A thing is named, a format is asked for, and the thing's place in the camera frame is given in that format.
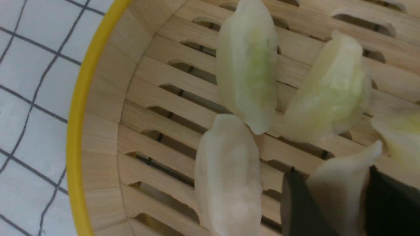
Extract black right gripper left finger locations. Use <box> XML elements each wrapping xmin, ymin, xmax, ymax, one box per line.
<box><xmin>281</xmin><ymin>167</ymin><xmax>338</xmax><ymax>236</ymax></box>

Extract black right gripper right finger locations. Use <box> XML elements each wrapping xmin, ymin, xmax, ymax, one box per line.
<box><xmin>365</xmin><ymin>166</ymin><xmax>420</xmax><ymax>236</ymax></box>

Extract white dumpling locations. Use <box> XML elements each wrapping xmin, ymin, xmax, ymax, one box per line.
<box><xmin>194</xmin><ymin>114</ymin><xmax>262</xmax><ymax>236</ymax></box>
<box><xmin>306</xmin><ymin>140</ymin><xmax>383</xmax><ymax>236</ymax></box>

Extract green dumpling small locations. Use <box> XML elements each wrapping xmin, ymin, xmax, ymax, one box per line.
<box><xmin>371</xmin><ymin>111</ymin><xmax>420</xmax><ymax>173</ymax></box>

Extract bamboo steamer tray yellow rim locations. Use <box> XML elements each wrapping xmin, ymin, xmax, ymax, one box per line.
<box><xmin>67</xmin><ymin>0</ymin><xmax>420</xmax><ymax>236</ymax></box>

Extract white black-grid tablecloth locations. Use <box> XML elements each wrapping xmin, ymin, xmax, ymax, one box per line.
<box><xmin>0</xmin><ymin>0</ymin><xmax>113</xmax><ymax>236</ymax></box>

